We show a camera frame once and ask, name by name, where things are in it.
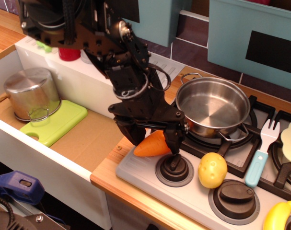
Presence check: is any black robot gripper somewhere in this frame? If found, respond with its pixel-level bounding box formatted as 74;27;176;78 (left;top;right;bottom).
108;81;186;154

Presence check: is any orange plastic toy carrot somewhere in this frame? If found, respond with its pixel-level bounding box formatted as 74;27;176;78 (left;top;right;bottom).
133;130;171;157

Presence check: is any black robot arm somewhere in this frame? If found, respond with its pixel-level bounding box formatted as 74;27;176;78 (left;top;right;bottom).
17;0;188;154

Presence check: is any stainless steel pan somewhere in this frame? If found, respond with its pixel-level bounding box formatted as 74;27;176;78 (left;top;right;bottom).
175;73;251;142

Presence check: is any upside-down steel pot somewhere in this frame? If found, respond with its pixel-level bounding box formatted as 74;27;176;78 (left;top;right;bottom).
4;68;61;122

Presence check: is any left black stove knob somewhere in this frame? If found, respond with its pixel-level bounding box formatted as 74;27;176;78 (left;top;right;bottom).
155;153;194;187

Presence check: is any yellow toy potato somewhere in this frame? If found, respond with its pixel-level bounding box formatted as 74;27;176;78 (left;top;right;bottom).
198;152;228;189

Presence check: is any grey toy stove top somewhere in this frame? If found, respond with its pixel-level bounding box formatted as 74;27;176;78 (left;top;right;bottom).
115;94;291;230

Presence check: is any middle black stove knob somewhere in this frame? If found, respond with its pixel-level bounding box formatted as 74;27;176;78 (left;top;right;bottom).
208;180;260;226

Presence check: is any grey toy faucet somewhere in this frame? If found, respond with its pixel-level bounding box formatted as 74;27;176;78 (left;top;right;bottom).
81;50;92;65

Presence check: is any white toy sink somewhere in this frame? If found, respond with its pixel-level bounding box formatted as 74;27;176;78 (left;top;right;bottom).
0;35;186;230

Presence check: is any green plastic cutting board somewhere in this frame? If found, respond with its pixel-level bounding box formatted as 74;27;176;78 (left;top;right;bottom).
20;100;88;147

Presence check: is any black burner grate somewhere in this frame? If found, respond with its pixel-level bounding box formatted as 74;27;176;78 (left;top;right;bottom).
181;95;291;200

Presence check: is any blue and white toy fork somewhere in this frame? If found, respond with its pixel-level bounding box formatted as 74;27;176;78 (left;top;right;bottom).
244;119;280;188

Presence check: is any red toy pepper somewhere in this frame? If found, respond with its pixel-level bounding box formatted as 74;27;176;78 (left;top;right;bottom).
58;48;81;61

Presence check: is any green toy broccoli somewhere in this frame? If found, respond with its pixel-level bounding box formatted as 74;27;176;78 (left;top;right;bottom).
36;41;52;53

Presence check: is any teal cabinet with black panel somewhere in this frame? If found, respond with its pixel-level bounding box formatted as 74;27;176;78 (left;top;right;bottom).
208;0;291;89

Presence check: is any blue clamp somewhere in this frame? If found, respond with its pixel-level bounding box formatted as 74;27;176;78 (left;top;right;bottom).
0;171;45;205

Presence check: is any yellow toy banana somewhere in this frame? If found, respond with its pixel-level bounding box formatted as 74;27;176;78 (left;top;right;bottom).
263;201;291;230

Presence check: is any black braided cable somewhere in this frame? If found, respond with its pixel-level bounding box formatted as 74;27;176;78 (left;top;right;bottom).
0;193;23;230

